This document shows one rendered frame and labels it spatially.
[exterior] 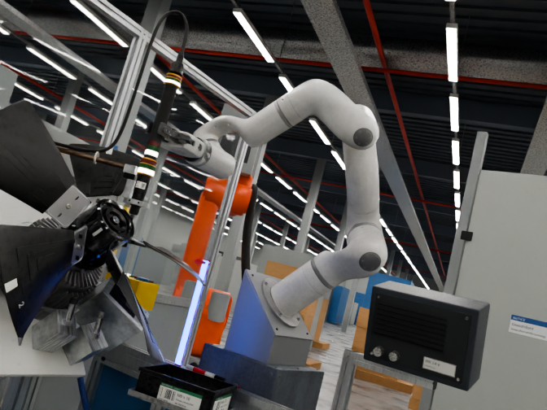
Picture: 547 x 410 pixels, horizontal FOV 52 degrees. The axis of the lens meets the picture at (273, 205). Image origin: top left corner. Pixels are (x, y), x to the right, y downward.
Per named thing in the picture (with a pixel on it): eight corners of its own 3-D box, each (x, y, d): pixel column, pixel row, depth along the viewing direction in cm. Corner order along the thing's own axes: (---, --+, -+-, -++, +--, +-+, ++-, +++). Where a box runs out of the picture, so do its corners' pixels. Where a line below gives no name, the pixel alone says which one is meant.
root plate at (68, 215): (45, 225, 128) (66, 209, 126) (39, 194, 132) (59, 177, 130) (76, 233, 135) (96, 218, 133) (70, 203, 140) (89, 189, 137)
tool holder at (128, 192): (112, 198, 142) (123, 162, 144) (118, 202, 149) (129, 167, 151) (146, 207, 142) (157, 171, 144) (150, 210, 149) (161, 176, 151)
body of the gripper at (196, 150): (205, 164, 159) (181, 150, 150) (179, 161, 165) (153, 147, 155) (212, 140, 160) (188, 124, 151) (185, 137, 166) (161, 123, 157)
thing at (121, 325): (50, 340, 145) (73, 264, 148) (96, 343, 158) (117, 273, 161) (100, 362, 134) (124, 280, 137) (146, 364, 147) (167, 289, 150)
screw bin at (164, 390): (130, 394, 142) (138, 366, 143) (161, 387, 157) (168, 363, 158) (207, 420, 135) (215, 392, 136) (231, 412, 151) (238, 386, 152)
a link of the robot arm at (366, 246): (332, 276, 191) (390, 237, 184) (335, 307, 174) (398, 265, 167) (310, 252, 187) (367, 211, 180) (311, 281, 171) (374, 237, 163)
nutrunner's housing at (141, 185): (124, 211, 143) (173, 49, 150) (127, 213, 147) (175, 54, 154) (138, 215, 144) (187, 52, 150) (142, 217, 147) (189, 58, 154)
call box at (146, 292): (97, 301, 188) (107, 270, 189) (119, 304, 196) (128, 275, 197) (129, 312, 179) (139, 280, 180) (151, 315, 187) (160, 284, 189)
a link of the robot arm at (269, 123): (264, 76, 164) (183, 131, 172) (283, 117, 156) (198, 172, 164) (277, 91, 171) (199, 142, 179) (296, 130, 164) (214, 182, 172)
